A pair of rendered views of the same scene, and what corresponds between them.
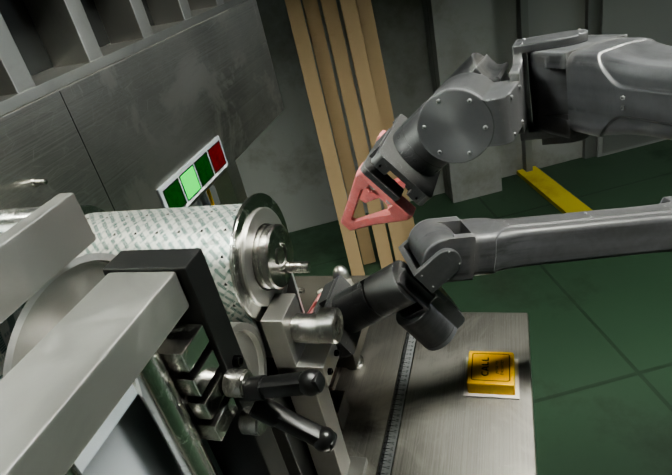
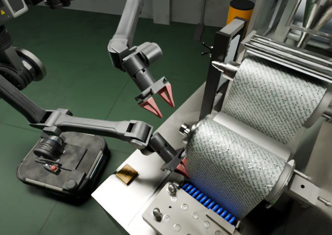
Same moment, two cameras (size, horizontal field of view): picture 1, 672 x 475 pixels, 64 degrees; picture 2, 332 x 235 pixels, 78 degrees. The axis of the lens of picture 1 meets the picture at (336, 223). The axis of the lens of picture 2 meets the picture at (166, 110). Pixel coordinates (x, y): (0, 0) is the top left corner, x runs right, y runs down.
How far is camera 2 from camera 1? 96 cm
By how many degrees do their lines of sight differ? 101
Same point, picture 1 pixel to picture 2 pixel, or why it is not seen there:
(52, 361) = (233, 25)
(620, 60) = (128, 32)
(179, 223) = (228, 132)
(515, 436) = (138, 154)
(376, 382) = not seen: hidden behind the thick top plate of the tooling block
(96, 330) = (228, 27)
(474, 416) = (142, 165)
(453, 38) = not seen: outside the picture
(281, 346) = not seen: hidden behind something
